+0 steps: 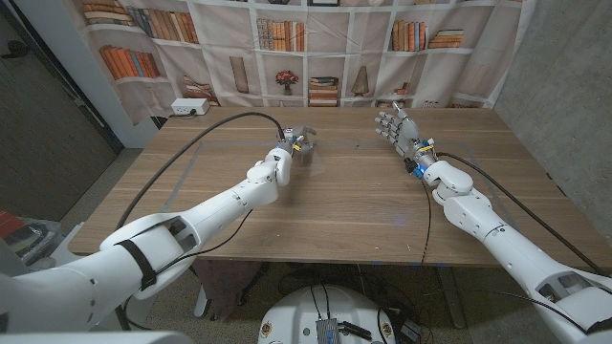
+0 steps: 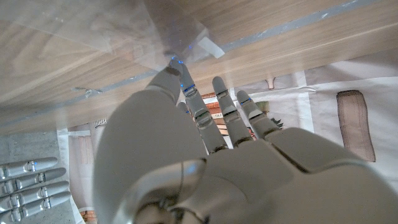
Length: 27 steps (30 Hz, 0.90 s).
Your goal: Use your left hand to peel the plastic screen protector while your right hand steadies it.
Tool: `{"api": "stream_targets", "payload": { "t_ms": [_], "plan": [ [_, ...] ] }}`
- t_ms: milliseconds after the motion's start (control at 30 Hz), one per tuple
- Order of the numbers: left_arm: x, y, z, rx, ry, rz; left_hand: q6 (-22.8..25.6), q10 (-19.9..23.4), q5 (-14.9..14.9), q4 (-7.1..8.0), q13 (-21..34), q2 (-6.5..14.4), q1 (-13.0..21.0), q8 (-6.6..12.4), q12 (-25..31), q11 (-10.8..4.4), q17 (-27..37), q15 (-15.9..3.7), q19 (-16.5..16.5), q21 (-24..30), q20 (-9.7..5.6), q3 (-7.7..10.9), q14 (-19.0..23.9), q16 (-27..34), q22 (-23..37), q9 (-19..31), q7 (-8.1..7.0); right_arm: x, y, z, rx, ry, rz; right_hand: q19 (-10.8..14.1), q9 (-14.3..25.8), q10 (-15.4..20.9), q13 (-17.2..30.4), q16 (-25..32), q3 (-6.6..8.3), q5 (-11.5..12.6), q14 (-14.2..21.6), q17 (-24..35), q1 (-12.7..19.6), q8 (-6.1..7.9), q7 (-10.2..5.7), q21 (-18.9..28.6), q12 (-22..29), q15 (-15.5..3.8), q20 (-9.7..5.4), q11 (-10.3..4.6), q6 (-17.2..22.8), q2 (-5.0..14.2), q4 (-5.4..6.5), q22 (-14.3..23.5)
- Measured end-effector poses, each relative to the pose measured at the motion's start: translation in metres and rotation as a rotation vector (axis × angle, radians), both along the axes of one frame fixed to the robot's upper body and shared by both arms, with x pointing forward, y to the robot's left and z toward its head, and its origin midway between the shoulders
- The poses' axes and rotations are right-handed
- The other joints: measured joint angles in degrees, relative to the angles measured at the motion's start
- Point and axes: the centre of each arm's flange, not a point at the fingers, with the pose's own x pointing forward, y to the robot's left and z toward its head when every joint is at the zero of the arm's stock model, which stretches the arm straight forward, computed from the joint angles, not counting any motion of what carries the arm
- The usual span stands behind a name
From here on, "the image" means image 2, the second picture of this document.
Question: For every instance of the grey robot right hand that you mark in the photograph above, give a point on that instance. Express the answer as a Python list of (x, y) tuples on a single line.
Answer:
[(28, 186)]

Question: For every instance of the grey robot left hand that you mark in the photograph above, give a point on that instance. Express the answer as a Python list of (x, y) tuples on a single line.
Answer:
[(242, 180)]

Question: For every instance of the clear plastic screen protector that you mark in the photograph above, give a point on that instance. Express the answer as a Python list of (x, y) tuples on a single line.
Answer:
[(109, 28)]

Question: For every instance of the printed bookshelf backdrop cloth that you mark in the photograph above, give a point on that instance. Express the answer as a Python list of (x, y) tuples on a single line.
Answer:
[(326, 102)]

